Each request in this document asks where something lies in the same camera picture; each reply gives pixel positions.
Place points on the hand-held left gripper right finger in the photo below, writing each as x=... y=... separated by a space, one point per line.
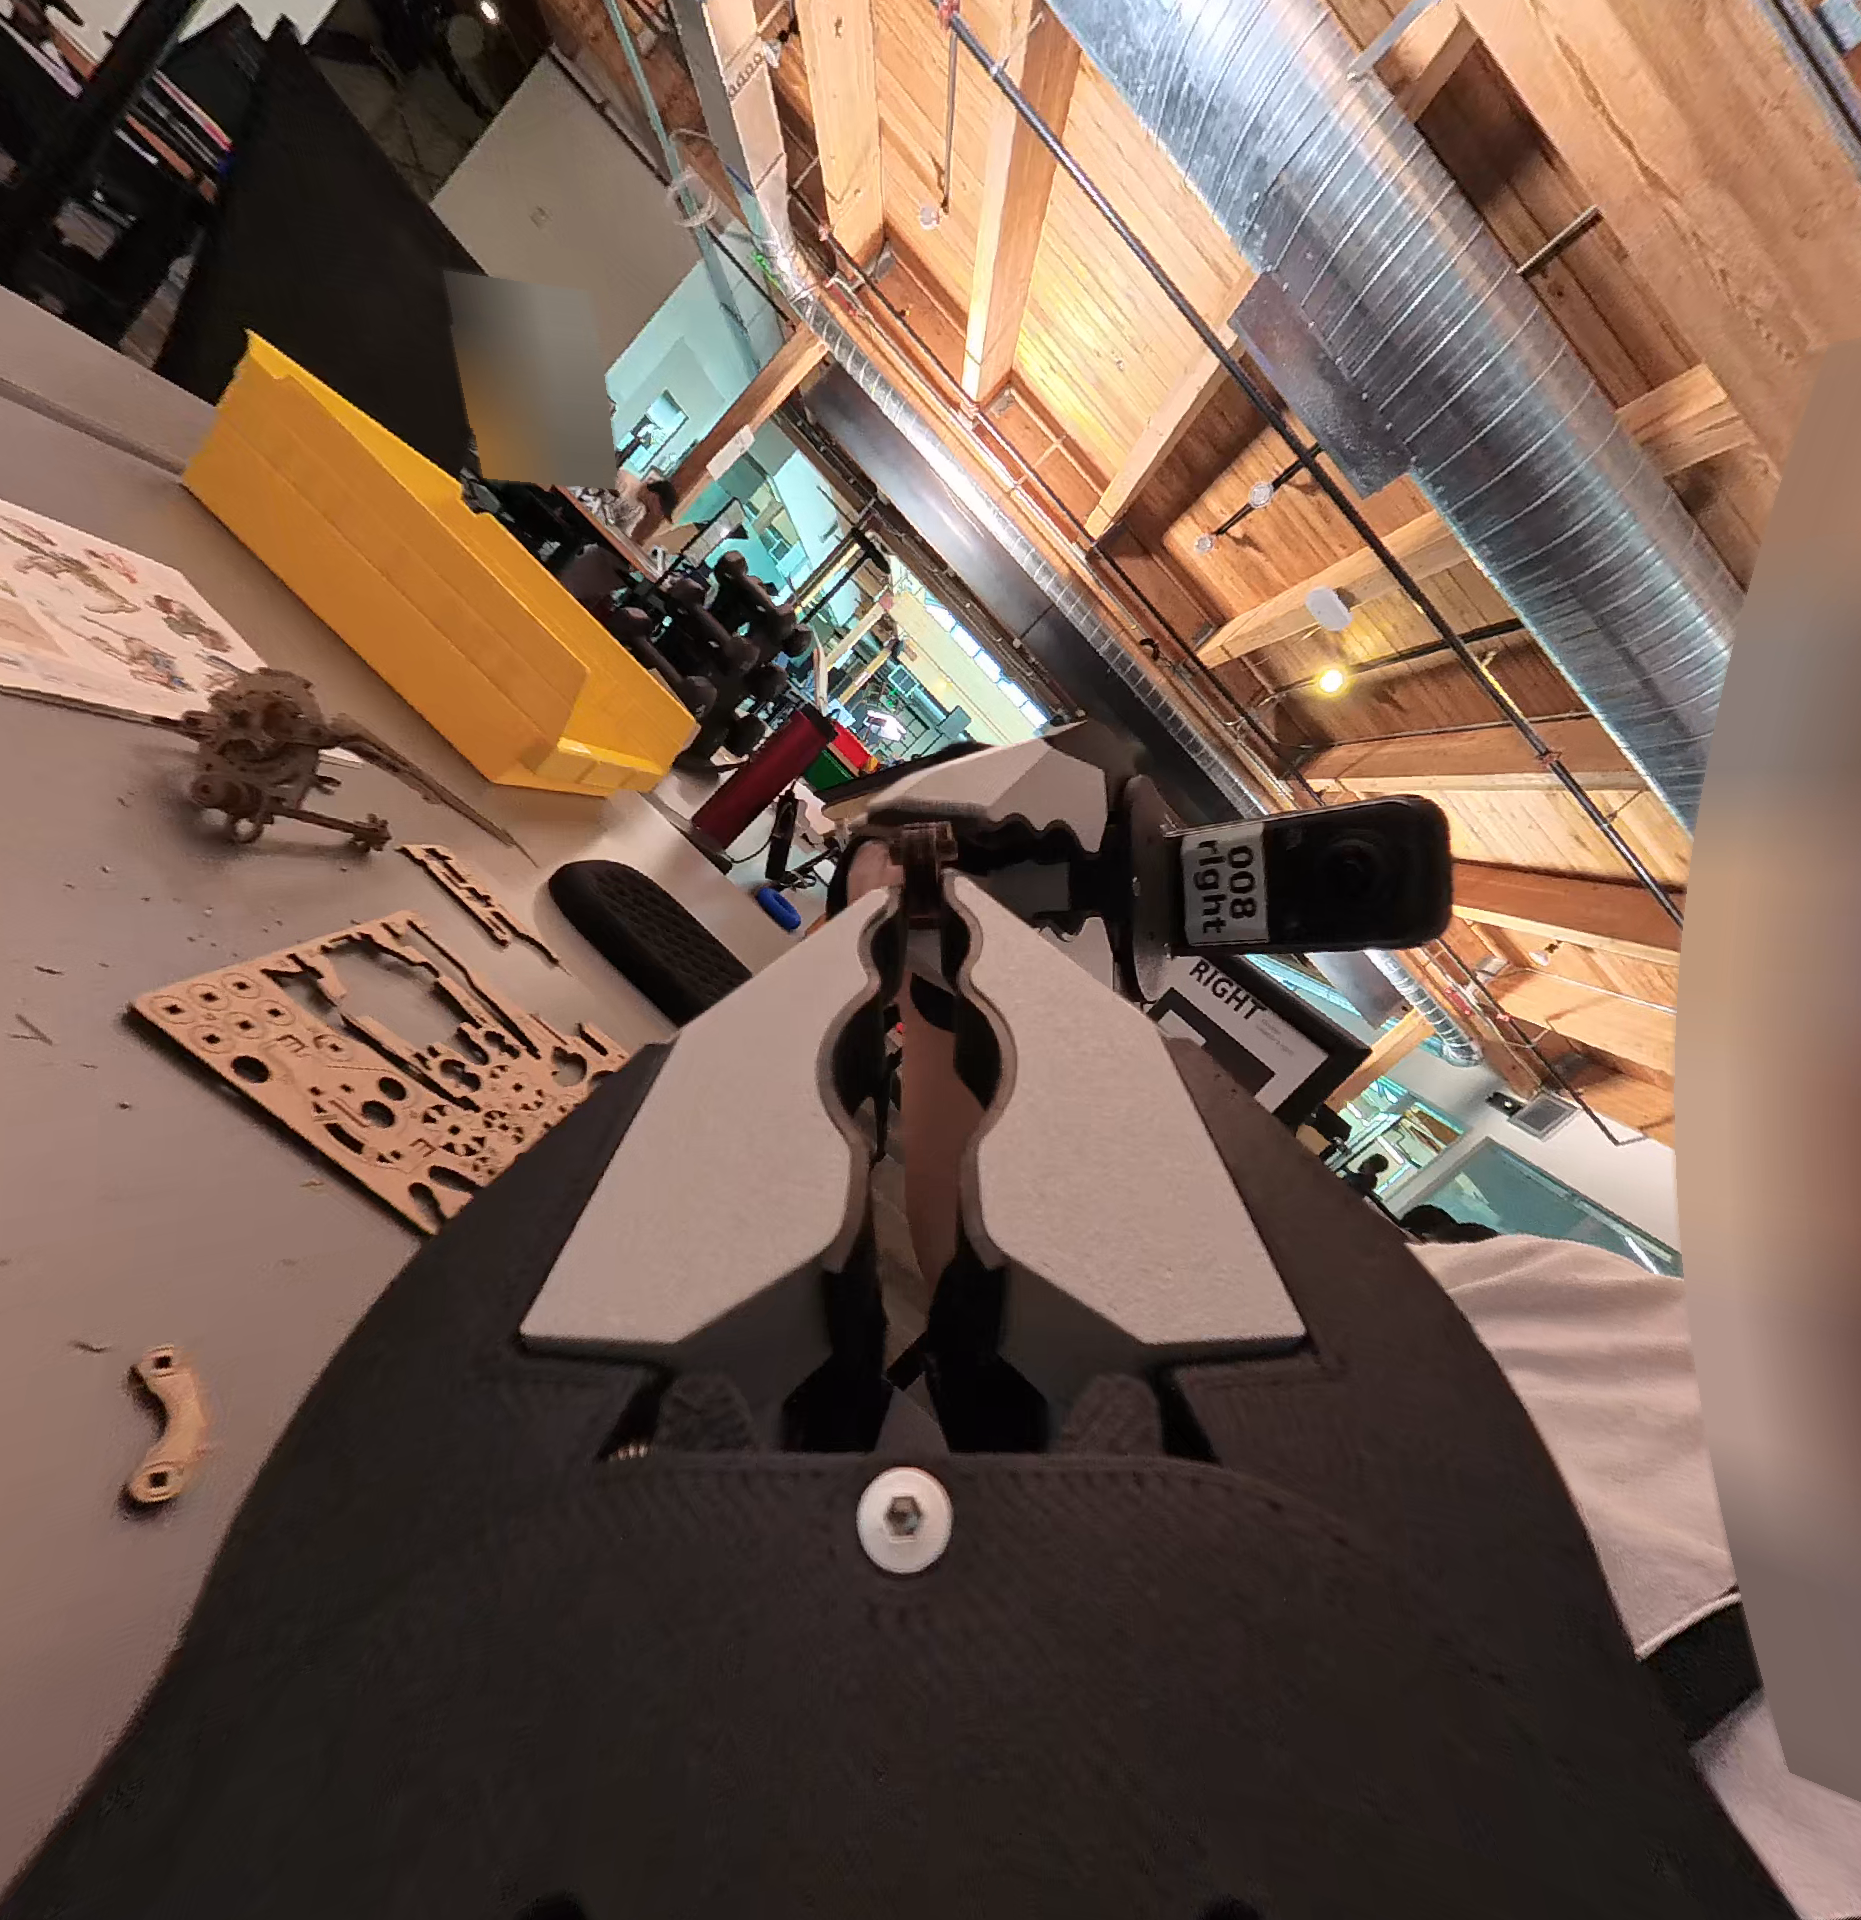
x=1124 y=1154

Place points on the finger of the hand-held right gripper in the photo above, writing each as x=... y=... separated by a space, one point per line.
x=1064 y=901
x=1006 y=778

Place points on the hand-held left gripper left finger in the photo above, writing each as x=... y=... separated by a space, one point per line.
x=690 y=1171

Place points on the small curved wooden piece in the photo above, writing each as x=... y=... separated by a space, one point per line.
x=192 y=1425
x=915 y=847

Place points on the person's right forearm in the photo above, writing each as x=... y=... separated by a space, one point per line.
x=933 y=1124

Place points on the laser-cut wooden parts sheet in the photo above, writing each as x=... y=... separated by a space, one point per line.
x=314 y=1057

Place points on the assembled wooden gear model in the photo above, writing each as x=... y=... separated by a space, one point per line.
x=254 y=751

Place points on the black padded wrist rest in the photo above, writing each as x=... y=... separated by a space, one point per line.
x=644 y=939

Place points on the dark red cylinder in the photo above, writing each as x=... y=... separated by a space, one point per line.
x=757 y=778

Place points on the rack of black dumbbells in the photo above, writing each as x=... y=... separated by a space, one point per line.
x=720 y=614

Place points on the thin wooden strip piece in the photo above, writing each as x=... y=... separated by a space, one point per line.
x=472 y=897

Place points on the black ceiling pipe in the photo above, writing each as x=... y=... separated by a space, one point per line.
x=1290 y=433

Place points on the person in white shirt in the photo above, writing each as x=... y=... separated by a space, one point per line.
x=1575 y=1394

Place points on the yellow plastic bin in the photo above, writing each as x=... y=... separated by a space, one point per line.
x=421 y=599

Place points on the illustrated instruction booklet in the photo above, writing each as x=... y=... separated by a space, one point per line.
x=61 y=614

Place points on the black partition panel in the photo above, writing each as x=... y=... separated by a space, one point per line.
x=314 y=254

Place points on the silver ventilation duct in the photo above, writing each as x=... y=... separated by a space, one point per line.
x=1394 y=330

